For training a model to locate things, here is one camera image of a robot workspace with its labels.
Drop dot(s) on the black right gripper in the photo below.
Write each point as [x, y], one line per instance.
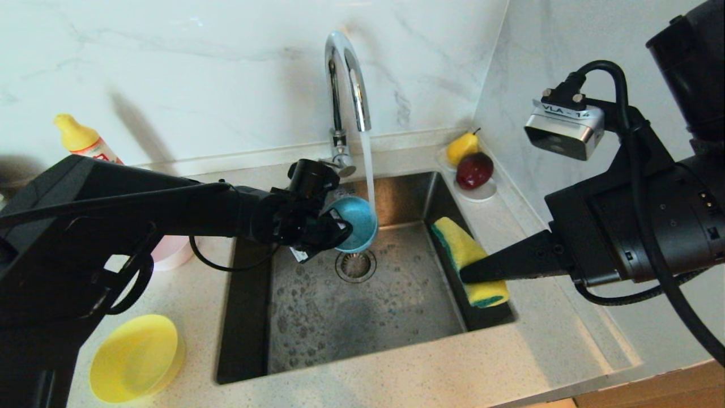
[583, 238]

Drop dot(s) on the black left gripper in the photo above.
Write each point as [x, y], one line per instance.
[306, 229]

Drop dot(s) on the blue plastic bowl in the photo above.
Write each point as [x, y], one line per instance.
[362, 224]

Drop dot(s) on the yellow green sponge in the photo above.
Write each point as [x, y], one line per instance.
[459, 241]

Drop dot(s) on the pink plastic bowl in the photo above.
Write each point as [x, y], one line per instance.
[175, 252]

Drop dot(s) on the orange dish soap bottle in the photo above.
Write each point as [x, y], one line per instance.
[76, 136]

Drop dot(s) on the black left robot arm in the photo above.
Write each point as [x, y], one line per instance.
[113, 209]

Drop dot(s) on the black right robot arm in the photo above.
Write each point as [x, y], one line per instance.
[679, 198]

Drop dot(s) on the round metal sink drain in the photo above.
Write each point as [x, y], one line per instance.
[355, 266]

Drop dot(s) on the stainless steel sink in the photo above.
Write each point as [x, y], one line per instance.
[368, 328]

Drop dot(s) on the running tap water stream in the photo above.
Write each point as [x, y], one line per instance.
[368, 170]

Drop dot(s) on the small white saucer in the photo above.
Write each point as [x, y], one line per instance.
[482, 195]

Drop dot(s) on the dark red apple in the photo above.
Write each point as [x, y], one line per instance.
[473, 171]

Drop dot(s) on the chrome gooseneck faucet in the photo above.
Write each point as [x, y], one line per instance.
[338, 113]

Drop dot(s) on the yellow pear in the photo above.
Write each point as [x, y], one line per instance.
[460, 149]

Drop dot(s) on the yellow plastic bowl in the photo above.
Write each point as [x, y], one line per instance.
[135, 360]

